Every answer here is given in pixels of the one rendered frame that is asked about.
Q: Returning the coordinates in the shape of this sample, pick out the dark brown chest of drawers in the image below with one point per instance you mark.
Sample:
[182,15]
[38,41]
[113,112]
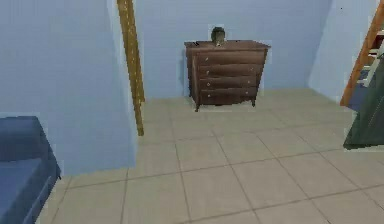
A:
[226,73]

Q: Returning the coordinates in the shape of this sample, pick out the small grey-green round object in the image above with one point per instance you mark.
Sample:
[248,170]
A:
[218,35]

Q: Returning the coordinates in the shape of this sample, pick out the dark green cabinet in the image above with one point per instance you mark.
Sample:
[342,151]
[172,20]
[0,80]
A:
[370,113]

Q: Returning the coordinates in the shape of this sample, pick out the orange-brown wooden shelf unit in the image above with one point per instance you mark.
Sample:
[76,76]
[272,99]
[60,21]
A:
[361,56]

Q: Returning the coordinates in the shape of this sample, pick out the blue sofa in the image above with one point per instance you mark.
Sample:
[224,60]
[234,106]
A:
[20,173]

